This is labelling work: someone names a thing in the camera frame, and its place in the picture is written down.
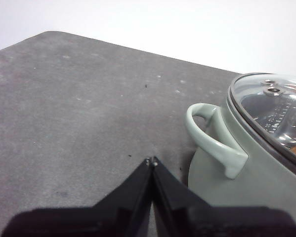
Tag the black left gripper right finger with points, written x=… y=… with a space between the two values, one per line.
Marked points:
x=212 y=222

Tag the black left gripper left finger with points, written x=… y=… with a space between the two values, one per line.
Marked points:
x=93 y=222

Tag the glass lid with green knob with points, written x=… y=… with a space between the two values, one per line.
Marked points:
x=281 y=111

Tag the pale green electric steamer pot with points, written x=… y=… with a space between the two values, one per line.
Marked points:
x=261 y=187

